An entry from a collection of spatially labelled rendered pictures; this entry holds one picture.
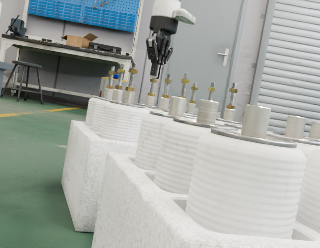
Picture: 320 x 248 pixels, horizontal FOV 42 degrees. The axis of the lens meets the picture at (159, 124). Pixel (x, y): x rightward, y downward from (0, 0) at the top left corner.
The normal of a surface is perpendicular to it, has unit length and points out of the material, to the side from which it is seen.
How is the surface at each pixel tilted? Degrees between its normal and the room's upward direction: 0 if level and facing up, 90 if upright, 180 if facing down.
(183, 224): 0
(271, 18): 90
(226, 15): 90
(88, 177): 90
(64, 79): 90
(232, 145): 57
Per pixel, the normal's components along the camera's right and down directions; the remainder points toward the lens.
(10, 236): 0.17, -0.98
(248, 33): 0.02, 0.06
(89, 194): 0.29, 0.10
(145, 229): -0.95, -0.15
